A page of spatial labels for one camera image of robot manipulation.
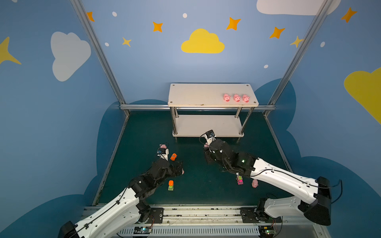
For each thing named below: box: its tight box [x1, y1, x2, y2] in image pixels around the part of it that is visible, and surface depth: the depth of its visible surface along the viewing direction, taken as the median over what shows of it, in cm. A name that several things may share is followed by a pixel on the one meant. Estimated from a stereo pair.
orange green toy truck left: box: [167, 179, 175, 191], surface depth 84 cm
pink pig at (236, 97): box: [233, 93, 242, 103], surface depth 80 cm
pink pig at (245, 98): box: [242, 94, 251, 103], surface depth 80 cm
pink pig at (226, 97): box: [223, 93, 232, 103], surface depth 80 cm
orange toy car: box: [170, 153, 178, 162], surface depth 96 cm
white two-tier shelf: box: [167, 83, 260, 138], surface depth 88 cm
